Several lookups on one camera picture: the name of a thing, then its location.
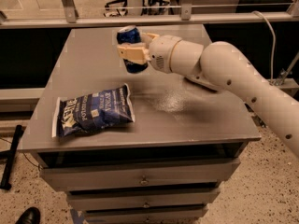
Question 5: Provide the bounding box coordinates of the bottom grey drawer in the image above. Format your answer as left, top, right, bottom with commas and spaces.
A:
84, 205, 207, 224

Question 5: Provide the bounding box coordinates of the white cable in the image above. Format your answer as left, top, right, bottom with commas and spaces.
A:
251, 10, 278, 82

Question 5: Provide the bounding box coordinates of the black shoe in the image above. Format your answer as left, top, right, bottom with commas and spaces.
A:
15, 207, 40, 224

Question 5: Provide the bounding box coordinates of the blue pepsi can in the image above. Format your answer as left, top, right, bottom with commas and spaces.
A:
117, 25, 148, 74

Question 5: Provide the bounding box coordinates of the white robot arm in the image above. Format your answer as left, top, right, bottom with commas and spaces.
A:
117, 31, 299, 156

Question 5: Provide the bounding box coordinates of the black stand leg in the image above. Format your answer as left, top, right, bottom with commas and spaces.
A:
0, 125, 23, 190

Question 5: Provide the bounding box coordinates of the grey metal railing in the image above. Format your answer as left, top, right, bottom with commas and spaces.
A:
0, 0, 298, 29

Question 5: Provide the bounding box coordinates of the grey drawer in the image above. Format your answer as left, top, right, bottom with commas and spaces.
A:
67, 185, 220, 211
84, 205, 207, 224
41, 158, 240, 191

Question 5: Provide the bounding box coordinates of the middle grey drawer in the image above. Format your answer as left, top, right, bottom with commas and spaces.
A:
67, 185, 220, 211

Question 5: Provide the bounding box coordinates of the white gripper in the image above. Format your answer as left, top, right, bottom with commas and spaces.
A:
117, 33, 182, 74

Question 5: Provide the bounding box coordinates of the top grey drawer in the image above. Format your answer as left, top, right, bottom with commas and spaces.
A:
41, 158, 240, 191

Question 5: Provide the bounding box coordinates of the blue kettle chips bag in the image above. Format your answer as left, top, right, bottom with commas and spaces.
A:
52, 84, 135, 137

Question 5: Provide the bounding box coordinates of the grey drawer cabinet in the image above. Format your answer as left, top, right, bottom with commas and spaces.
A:
17, 24, 262, 224

